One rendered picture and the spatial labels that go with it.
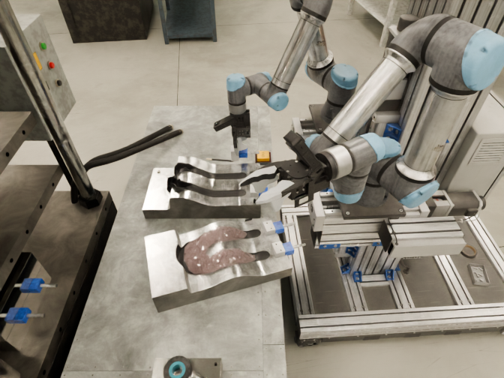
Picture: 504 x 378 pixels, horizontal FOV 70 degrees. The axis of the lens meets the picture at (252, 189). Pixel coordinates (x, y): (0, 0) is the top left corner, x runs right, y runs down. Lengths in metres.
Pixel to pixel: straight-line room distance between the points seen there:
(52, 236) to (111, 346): 0.59
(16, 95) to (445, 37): 1.42
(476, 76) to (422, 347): 1.67
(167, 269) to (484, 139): 1.22
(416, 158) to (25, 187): 1.36
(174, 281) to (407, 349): 1.44
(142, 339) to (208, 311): 0.23
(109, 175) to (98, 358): 1.98
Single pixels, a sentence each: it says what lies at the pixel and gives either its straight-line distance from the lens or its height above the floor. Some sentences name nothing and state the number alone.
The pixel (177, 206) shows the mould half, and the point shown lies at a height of 0.88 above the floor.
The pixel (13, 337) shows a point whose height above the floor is 0.85.
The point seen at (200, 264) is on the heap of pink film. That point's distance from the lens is 1.32.
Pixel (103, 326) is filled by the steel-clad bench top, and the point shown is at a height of 0.80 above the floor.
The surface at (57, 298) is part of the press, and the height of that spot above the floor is 0.79.
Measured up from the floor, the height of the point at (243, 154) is 0.93.
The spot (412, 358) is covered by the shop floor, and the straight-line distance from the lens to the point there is 2.28.
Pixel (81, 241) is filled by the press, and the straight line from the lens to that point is 1.66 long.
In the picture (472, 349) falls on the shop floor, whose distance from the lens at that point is 2.44.
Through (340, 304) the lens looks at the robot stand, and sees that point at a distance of 2.05.
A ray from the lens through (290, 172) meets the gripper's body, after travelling 0.78.
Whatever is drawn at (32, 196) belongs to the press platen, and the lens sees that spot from 1.54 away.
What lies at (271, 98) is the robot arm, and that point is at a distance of 1.40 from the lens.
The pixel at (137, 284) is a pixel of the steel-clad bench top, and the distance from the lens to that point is 1.44.
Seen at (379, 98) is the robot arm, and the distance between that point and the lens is 1.01.
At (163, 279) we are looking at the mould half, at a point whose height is 0.91.
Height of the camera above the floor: 2.00
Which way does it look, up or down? 46 degrees down
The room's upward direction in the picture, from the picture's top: straight up
